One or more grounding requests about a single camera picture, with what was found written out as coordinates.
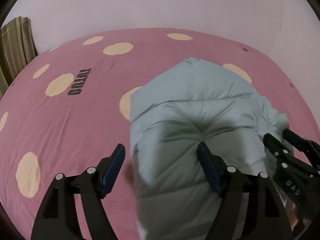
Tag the pink polka dot bedsheet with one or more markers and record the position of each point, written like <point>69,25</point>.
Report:
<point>70,107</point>

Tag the light blue puffer jacket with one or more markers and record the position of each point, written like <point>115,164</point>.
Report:
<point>196,101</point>

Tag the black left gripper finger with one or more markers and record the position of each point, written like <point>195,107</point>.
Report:
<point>57,217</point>
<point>265,218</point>

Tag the striped green brown cushion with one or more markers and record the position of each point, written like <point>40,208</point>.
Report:
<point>17,49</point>

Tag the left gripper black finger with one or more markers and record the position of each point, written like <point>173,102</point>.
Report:
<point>301,144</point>
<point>276,147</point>

